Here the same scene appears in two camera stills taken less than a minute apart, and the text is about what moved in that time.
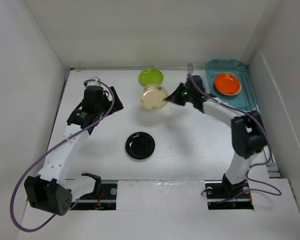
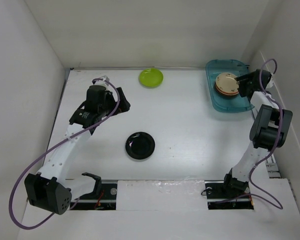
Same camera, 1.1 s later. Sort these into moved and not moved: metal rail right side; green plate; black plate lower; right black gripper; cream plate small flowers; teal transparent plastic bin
Moved: right black gripper; cream plate small flowers
Not moved: teal transparent plastic bin; black plate lower; green plate; metal rail right side
